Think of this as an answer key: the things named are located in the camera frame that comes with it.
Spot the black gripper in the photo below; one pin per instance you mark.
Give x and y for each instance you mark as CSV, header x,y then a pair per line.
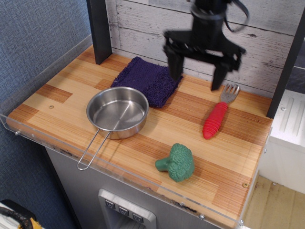
x,y
204,42

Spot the red handled metal fork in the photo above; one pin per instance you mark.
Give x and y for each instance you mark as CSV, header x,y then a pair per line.
x,y
215,118

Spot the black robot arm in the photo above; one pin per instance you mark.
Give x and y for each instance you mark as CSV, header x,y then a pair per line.
x,y
213,5

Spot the yellow black object corner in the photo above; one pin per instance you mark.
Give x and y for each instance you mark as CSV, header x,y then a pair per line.
x,y
15,216

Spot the purple folded towel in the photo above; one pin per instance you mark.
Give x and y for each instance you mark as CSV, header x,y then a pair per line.
x,y
150,79

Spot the stainless steel saucepan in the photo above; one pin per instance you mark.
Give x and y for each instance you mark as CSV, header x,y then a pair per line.
x,y
117,113

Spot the green toy broccoli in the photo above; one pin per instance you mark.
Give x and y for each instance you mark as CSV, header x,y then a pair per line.
x,y
179,164

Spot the white toy sink counter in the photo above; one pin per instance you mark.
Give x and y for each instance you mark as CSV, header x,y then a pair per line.
x,y
288,127

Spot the clear acrylic table guard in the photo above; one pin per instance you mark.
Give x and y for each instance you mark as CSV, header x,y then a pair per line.
x,y
214,194

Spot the silver dispenser button panel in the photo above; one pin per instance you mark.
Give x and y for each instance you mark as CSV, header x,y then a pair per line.
x,y
123,214

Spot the dark right shelf post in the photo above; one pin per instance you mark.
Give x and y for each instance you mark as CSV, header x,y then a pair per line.
x,y
288,67

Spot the dark shelf post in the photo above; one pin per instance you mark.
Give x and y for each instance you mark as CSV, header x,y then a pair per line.
x,y
288,67
99,29

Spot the dark left shelf post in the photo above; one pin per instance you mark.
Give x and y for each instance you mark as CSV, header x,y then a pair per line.
x,y
99,29

